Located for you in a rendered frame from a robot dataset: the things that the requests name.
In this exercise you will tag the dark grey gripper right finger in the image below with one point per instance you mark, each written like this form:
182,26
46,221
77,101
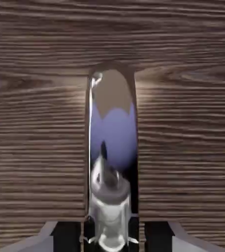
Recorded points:
159,238

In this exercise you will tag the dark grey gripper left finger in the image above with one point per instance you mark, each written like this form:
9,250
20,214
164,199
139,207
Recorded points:
65,238

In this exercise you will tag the dark wood cabinet door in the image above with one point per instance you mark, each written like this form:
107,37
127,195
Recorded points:
35,118

